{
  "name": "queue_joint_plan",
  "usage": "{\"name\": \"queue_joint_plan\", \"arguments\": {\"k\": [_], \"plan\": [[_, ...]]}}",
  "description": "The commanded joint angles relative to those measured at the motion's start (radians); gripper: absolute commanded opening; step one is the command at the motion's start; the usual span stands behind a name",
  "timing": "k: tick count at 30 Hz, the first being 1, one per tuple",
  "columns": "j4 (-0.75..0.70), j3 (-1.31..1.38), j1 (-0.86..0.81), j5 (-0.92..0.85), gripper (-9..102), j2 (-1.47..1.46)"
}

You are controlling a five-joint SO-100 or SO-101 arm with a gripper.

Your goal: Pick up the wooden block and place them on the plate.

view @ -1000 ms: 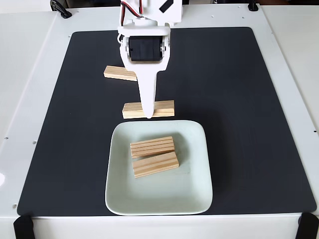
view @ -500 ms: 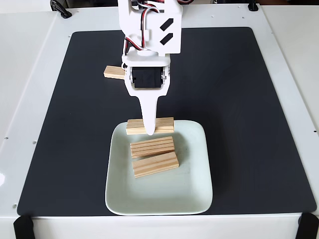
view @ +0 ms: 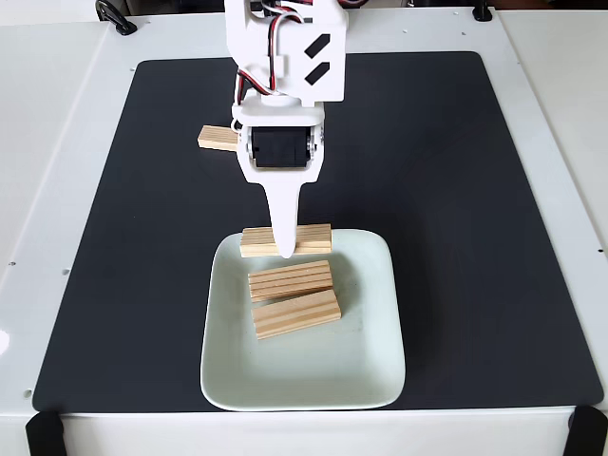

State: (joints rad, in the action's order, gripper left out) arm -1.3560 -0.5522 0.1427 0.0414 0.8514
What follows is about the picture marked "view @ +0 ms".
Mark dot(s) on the pale green square plate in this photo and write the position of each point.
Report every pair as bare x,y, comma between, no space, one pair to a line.
304,375

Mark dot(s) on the black table clamp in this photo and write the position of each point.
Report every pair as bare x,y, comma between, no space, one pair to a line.
482,12
116,19

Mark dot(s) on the striped wooden block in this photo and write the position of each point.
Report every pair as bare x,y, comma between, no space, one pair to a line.
313,240

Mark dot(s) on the smooth wooden block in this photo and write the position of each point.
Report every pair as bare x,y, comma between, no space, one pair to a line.
216,138

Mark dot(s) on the grooved wooden block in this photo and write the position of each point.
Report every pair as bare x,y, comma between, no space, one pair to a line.
290,280
297,316

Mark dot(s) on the black rubber mat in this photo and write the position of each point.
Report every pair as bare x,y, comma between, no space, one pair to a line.
142,285

